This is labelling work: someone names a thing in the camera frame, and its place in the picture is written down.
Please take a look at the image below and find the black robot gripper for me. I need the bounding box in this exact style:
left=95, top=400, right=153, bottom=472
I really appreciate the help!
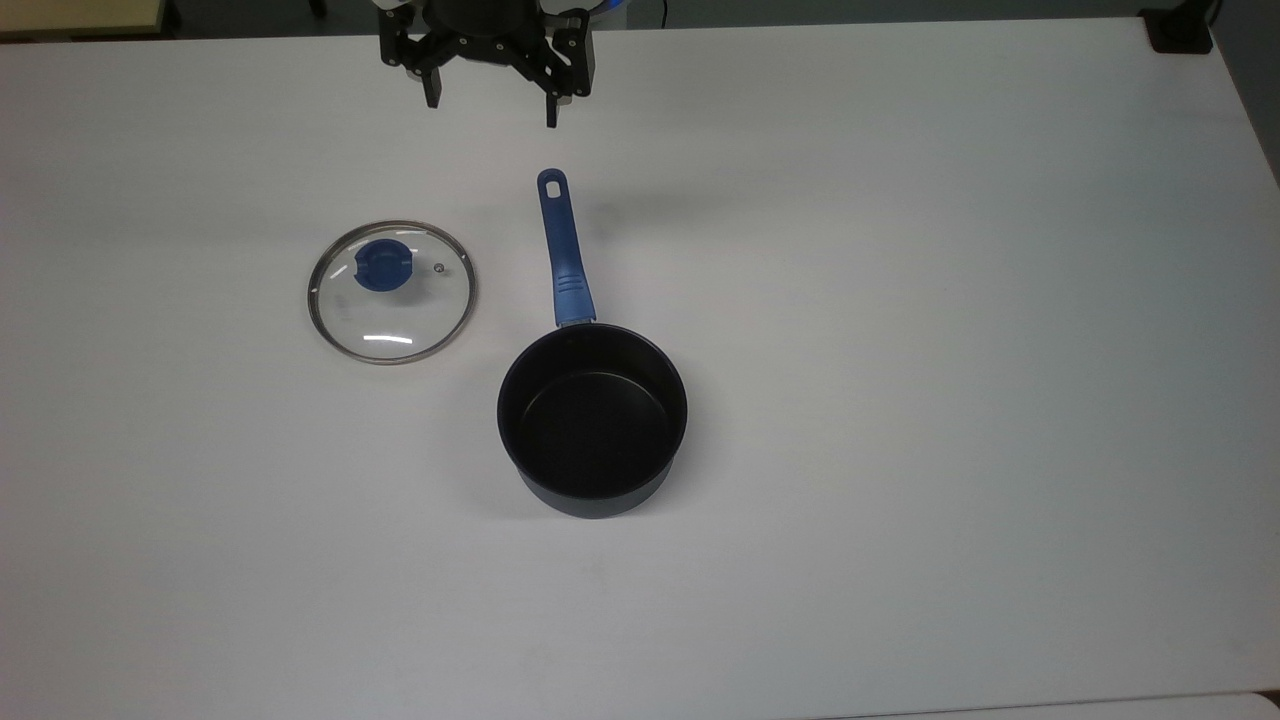
left=377, top=0, right=598, bottom=130

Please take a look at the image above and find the glass lid with blue knob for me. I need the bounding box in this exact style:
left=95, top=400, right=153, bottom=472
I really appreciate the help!
left=307, top=220, right=477, bottom=365

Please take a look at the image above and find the light wooden desk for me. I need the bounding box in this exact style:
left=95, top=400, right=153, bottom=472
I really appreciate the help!
left=0, top=0, right=167, bottom=37

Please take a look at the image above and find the dark saucepan with blue handle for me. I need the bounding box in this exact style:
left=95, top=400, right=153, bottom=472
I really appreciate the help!
left=496, top=168, right=689, bottom=520

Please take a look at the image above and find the black table clamp mount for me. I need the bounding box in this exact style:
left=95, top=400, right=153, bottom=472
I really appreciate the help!
left=1139, top=0, right=1218, bottom=55

